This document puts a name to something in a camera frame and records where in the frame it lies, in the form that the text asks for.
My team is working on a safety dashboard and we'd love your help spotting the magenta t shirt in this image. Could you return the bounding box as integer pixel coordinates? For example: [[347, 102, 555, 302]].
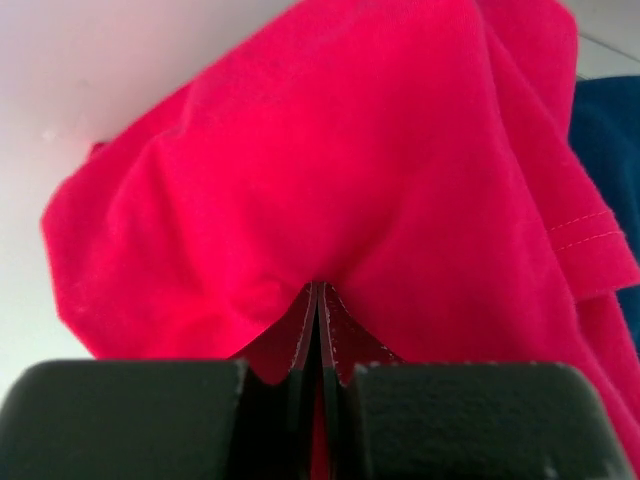
[[42, 1, 639, 464]]

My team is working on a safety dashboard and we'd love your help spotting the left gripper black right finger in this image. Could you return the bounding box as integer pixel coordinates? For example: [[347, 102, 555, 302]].
[[318, 283, 635, 479]]

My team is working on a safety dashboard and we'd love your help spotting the folded blue t shirt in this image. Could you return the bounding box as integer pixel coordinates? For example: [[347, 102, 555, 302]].
[[559, 76, 639, 364]]

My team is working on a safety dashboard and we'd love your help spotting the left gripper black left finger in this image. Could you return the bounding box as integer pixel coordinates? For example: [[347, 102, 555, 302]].
[[1, 284, 317, 479]]

